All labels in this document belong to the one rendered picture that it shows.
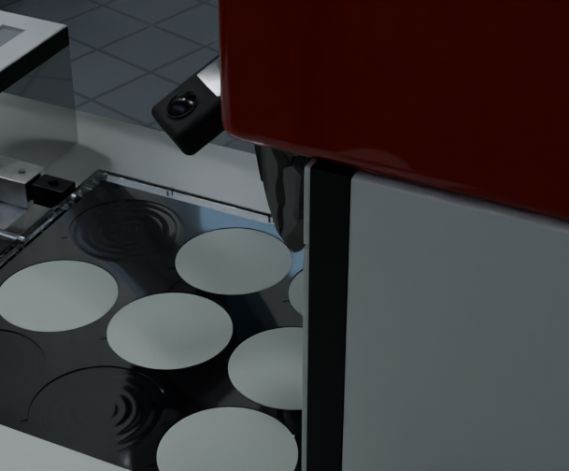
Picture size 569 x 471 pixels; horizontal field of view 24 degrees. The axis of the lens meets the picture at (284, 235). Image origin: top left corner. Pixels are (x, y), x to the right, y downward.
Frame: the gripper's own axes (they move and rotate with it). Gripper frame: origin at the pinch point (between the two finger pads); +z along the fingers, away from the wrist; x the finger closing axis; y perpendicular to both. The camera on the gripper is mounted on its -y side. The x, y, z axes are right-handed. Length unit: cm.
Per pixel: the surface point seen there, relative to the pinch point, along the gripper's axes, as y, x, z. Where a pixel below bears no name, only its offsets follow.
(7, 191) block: -13.3, 29.7, 7.8
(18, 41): -5.6, 46.6, 1.3
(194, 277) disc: -4.3, 8.1, 7.3
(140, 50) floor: 80, 224, 97
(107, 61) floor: 70, 223, 97
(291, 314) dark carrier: 0.3, -0.4, 7.3
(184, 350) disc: -9.3, -0.5, 7.3
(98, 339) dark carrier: -14.7, 4.0, 7.3
